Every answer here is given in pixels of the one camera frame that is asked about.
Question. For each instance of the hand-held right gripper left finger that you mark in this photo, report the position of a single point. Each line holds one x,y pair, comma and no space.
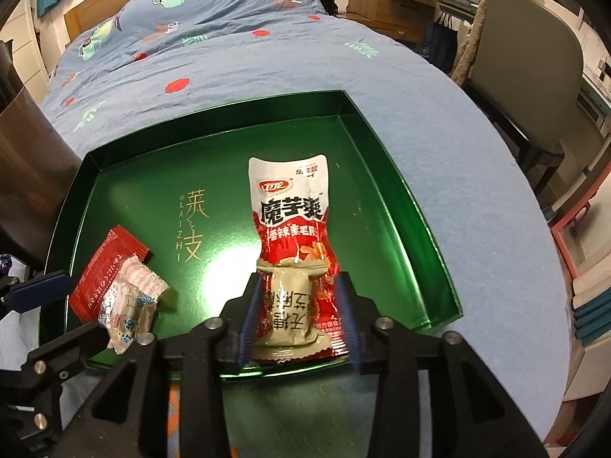
247,329

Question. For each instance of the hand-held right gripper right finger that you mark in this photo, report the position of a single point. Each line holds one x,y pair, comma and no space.
347,324

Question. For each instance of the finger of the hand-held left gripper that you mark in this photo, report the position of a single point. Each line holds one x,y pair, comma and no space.
71,350
40,291

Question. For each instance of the beige candy packet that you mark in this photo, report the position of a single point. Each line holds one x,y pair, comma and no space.
286,315

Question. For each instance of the dark red snack packet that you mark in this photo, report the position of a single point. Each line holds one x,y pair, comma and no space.
93,281

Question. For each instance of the white candy packet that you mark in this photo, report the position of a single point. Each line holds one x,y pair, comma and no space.
129,305

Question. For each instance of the red and white snack pouch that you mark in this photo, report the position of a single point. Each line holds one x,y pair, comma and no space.
289,205

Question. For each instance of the green tray box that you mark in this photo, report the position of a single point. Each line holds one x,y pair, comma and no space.
215,176

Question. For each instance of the blue printed blanket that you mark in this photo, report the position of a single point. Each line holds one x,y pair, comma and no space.
420,105

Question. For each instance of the white wardrobe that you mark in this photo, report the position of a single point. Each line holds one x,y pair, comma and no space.
19,57

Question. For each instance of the stack of books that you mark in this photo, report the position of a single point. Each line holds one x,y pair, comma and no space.
594,300

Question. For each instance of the wooden headboard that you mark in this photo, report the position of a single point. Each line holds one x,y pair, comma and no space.
76,19

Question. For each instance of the dark blue bag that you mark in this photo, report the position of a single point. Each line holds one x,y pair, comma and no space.
439,43

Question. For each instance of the beige knitted cloth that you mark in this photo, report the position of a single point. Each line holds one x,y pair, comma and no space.
465,47

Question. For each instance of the grey chair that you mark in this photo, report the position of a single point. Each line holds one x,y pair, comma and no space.
530,67

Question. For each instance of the wooden cabinet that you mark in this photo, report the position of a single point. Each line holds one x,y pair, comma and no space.
386,0

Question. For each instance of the pink stool frame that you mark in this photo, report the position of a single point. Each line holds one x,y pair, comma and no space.
570,238

